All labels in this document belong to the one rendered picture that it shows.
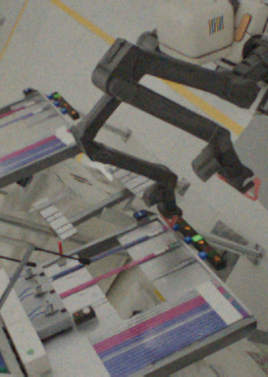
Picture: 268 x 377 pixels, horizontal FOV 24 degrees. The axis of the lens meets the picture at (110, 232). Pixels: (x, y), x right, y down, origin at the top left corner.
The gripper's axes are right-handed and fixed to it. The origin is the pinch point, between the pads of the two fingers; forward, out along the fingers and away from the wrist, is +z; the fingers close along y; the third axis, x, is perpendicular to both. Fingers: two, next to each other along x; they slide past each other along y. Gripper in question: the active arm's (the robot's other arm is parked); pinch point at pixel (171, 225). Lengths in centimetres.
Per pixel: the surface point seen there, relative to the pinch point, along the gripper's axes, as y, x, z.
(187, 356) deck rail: 60, -29, 2
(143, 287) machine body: -4.9, -14.3, 31.3
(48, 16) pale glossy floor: -347, 72, 27
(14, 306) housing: 14, -71, -6
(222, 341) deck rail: 60, -15, 2
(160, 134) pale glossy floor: -126, 60, 39
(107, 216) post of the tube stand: -29.3, -16.4, 6.4
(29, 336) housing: 30, -71, -6
